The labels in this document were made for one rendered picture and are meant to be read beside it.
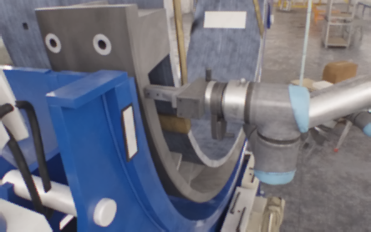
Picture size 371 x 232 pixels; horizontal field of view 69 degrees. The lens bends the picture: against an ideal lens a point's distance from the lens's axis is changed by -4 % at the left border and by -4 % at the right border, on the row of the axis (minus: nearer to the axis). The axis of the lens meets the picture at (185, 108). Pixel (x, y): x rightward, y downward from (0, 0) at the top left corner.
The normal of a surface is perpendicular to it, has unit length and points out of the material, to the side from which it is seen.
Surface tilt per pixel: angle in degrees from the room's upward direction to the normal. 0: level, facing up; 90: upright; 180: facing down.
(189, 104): 90
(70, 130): 90
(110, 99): 95
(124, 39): 95
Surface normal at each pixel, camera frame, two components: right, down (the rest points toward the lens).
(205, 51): -0.33, -0.21
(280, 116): -0.37, 0.42
